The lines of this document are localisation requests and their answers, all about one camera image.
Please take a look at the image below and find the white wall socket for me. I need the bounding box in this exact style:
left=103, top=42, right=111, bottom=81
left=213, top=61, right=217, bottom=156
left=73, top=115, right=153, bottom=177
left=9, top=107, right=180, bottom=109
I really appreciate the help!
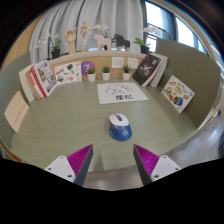
left=127, top=57, right=139, bottom=70
left=111, top=56, right=125, bottom=69

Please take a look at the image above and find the white orchid in black pot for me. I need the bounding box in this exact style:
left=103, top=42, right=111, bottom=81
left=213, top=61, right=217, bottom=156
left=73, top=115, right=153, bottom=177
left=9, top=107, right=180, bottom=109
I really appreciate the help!
left=93, top=23, right=117, bottom=44
left=35, top=32, right=63, bottom=60
left=133, top=26, right=164, bottom=55

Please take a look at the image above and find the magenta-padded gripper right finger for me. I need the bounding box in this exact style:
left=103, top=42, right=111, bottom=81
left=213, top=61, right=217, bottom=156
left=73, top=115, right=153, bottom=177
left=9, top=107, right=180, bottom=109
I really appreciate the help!
left=133, top=143, right=182, bottom=186

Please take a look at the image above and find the light wooden desk ledge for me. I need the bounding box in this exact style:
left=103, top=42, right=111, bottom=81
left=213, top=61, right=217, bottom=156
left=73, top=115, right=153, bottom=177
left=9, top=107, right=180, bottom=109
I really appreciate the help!
left=46, top=49, right=148, bottom=81

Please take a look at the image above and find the blue and white computer mouse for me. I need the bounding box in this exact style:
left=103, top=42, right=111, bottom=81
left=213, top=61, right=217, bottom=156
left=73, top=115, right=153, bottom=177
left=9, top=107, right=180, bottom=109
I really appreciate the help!
left=107, top=112, right=133, bottom=141

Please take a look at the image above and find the wooden hand model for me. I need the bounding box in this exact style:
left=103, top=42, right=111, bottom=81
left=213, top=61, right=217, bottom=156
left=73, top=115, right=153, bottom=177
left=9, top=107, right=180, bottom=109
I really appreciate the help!
left=64, top=27, right=78, bottom=55

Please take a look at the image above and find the pink horse figurine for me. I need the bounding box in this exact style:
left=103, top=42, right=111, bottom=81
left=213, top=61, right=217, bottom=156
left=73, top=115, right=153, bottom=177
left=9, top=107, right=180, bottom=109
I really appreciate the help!
left=92, top=33, right=113, bottom=52

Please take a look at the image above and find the round purple sticker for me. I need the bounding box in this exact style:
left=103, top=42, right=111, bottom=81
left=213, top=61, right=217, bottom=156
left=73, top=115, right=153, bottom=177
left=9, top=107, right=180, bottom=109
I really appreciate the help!
left=80, top=60, right=96, bottom=77

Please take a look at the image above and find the grey curtain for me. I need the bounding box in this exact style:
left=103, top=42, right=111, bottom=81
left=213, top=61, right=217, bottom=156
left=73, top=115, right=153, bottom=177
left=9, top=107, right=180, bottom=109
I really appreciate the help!
left=29, top=0, right=148, bottom=64

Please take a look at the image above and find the small succulent in white pot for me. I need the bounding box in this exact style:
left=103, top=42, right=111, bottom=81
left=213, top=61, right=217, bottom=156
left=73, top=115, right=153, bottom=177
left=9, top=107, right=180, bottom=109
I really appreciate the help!
left=101, top=65, right=111, bottom=81
left=86, top=67, right=97, bottom=83
left=121, top=64, right=132, bottom=81

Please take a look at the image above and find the wooden artist mannequin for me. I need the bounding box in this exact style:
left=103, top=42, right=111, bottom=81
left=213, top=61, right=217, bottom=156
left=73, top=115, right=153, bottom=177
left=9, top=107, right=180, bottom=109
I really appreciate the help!
left=79, top=21, right=93, bottom=52

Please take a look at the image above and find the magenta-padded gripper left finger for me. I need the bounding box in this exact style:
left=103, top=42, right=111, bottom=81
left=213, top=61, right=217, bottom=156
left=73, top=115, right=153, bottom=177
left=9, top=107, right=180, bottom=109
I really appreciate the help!
left=43, top=143, right=94, bottom=187

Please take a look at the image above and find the stack of leaning white books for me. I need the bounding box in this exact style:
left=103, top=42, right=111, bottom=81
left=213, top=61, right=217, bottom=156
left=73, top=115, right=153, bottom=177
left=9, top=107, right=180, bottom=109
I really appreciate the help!
left=18, top=64, right=38, bottom=103

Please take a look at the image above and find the black cover book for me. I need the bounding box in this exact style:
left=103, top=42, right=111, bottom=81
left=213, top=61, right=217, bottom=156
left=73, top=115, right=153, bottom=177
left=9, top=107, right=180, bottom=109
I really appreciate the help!
left=132, top=54, right=162, bottom=87

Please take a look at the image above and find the dark grey horse figurine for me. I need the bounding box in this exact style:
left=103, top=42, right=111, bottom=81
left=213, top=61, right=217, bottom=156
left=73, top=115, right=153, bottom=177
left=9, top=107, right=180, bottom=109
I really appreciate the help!
left=112, top=33, right=131, bottom=52

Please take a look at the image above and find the white mouse pad with drawing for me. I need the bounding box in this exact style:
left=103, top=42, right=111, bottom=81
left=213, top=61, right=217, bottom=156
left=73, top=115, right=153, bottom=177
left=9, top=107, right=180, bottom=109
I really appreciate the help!
left=96, top=82, right=149, bottom=105

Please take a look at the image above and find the food sticker sheet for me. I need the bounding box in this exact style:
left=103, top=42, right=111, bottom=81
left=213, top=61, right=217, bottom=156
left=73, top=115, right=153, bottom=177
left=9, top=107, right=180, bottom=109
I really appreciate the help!
left=160, top=75, right=196, bottom=114

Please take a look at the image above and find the window with dark frame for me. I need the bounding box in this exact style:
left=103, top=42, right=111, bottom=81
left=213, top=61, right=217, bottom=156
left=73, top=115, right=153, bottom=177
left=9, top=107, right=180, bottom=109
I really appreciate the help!
left=144, top=1, right=221, bottom=64

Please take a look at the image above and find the magazine with photo cover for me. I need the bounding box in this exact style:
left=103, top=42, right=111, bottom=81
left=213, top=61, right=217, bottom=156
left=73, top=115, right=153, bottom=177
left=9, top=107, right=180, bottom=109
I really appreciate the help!
left=30, top=59, right=58, bottom=98

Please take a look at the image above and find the beige paper sheet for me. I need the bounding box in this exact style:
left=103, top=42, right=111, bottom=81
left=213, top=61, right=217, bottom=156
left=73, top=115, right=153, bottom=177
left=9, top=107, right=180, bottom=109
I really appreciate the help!
left=3, top=90, right=30, bottom=133

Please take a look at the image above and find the white card with stickers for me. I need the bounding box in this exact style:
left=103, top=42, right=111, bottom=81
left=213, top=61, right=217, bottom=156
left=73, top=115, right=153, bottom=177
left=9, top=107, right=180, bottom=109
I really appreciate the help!
left=54, top=61, right=83, bottom=85

